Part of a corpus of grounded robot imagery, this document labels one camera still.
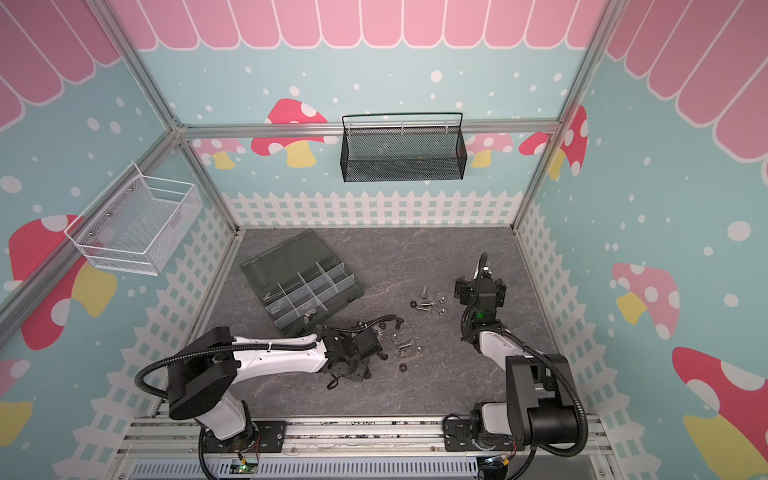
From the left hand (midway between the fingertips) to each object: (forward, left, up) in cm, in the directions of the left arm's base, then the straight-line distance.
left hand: (353, 373), depth 85 cm
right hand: (+25, -37, +13) cm, 46 cm away
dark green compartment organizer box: (+28, +19, +5) cm, 34 cm away
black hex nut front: (+2, -14, +1) cm, 14 cm away
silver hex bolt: (+21, -21, +1) cm, 29 cm away
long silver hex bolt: (+27, -21, +1) cm, 34 cm away
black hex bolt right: (+16, -13, +1) cm, 21 cm away
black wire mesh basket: (+59, -13, +35) cm, 70 cm away
